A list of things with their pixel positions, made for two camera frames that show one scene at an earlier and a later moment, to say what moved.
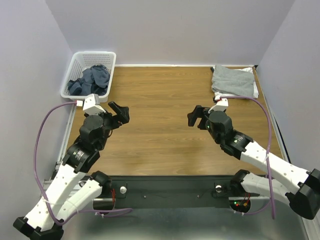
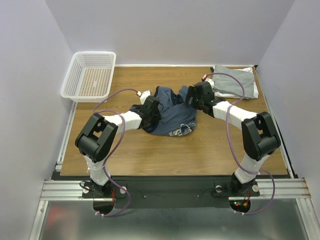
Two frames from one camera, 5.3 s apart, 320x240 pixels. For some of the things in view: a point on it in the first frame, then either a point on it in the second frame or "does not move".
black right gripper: (200, 119) -> (191, 96)
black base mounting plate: (172, 191) does not move
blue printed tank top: (94, 80) -> (177, 119)
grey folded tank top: (226, 80) does not move
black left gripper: (123, 112) -> (157, 117)
